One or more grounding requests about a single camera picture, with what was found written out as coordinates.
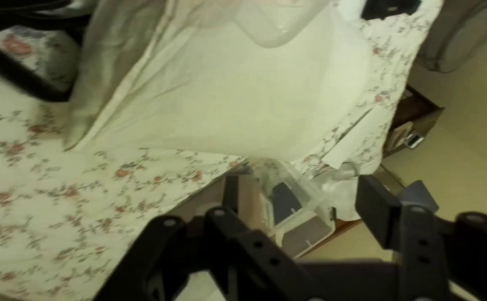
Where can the clear plastic storage box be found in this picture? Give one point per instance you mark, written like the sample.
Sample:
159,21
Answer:
303,235

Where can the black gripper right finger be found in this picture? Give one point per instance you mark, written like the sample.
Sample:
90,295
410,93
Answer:
437,257

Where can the dark wooden nightstand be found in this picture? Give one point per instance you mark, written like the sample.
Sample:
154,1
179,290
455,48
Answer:
412,119

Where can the grey lamp shade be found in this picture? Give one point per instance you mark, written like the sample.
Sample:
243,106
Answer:
460,34

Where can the large white pillow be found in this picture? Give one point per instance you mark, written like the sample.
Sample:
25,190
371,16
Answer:
226,101

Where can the clear plastic box lid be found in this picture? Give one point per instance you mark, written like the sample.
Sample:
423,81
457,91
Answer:
335,175

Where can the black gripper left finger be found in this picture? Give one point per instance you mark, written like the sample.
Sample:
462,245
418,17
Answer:
231,252

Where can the bed with floral sheet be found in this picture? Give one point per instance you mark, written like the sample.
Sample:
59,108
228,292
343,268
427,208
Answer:
59,195

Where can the dark grey box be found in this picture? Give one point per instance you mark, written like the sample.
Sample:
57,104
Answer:
390,7

